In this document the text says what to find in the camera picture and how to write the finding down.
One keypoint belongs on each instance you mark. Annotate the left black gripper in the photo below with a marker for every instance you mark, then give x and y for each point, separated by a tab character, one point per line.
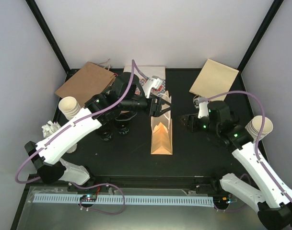
156	112

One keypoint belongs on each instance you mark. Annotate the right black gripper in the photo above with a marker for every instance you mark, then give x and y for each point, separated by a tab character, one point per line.
189	118

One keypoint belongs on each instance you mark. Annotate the orange paper bag white handles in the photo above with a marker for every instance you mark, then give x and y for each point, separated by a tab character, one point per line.
162	143

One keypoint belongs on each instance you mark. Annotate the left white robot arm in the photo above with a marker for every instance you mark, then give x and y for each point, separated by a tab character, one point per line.
125	94

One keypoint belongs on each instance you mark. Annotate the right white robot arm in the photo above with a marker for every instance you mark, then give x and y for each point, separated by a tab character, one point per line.
272	198

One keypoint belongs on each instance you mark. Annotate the black coffee cup open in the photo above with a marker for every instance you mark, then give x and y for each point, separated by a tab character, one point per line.
122	126

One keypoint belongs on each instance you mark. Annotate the black coffee cup front left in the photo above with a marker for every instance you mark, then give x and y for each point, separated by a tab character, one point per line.
105	134

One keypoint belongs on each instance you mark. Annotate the right stack paper cups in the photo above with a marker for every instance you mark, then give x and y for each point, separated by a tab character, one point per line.
254	126

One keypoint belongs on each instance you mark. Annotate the stack paper cups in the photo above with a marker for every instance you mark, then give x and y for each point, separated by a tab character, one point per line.
254	126
69	106

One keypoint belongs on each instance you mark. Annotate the brown kraft paper bag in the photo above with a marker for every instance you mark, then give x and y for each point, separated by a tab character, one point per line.
90	80

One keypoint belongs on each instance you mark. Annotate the right base circuit board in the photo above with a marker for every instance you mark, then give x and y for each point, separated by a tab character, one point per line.
224	200

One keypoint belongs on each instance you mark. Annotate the base circuit board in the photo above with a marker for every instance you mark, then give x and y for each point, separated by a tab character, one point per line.
88	198
224	200

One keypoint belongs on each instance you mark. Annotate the left stack paper cups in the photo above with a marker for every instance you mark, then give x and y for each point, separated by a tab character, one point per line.
69	106

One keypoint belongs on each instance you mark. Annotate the left base circuit board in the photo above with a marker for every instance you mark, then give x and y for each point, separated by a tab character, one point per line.
88	198

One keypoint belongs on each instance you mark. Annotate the tan paper bag brown handles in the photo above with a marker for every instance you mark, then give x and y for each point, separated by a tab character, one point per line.
214	78

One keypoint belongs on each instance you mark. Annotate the right black frame post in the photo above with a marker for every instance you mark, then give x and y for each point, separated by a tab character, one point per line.
271	13

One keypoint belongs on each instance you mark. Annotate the black frame post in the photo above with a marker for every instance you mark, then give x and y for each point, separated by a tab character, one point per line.
48	34
271	13

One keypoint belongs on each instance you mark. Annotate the light blue cable duct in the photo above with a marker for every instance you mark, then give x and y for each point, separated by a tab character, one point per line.
145	200

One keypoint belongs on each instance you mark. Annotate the left black frame post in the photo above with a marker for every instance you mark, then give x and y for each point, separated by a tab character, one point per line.
48	34

